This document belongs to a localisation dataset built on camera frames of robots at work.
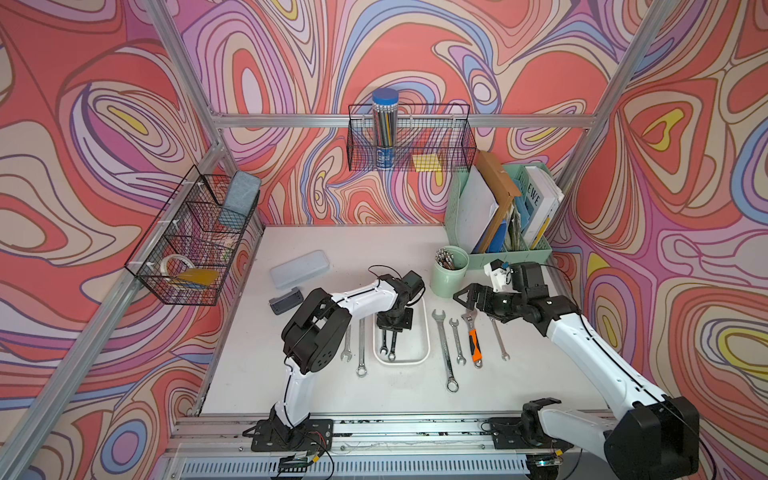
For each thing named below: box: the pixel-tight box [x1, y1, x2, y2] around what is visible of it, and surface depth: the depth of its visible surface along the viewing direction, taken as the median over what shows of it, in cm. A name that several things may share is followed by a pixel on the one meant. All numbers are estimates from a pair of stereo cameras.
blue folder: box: [474, 220, 507, 253], surface depth 101 cm
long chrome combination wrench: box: [432, 309, 459, 393], surface depth 88 cm
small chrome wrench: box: [449, 318, 467, 366], surface depth 90 cm
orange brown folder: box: [474, 150, 522, 254], surface depth 91 cm
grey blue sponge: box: [218, 171, 261, 229], surface depth 82 cm
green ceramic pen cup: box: [429, 245, 470, 298], surface depth 95 cm
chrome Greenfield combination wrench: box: [356, 318, 368, 378], surface depth 88 cm
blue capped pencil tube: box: [372, 87, 399, 170], surface depth 78 cm
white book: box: [523, 165, 565, 249], surface depth 99 cm
